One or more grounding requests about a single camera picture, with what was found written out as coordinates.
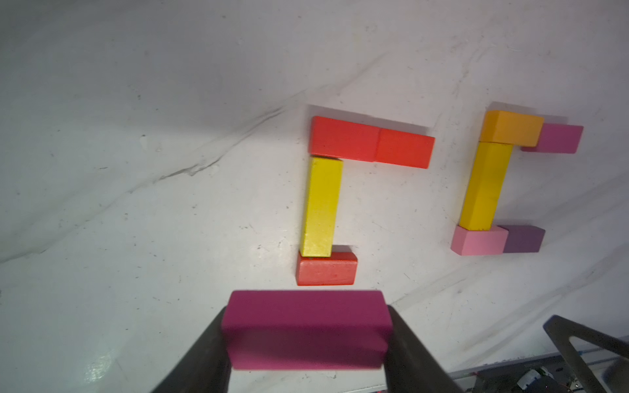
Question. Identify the purple block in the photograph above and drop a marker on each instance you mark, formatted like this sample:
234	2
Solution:
523	239

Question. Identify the red block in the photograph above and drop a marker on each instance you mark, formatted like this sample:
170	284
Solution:
337	270
405	149
343	139

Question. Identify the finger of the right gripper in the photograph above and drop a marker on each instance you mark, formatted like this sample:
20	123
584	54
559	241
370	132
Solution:
561	331

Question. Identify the magenta block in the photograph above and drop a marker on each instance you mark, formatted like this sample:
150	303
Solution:
557	139
306	330

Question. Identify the yellow block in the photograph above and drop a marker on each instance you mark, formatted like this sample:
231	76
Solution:
322	197
484	188

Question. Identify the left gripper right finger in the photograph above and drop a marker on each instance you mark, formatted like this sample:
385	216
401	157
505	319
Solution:
409	366

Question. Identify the orange block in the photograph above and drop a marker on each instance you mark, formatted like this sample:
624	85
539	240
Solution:
511	128

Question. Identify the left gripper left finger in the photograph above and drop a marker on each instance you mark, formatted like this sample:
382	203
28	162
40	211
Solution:
205	367

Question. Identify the pink block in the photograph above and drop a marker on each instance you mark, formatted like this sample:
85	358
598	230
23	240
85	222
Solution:
475	243

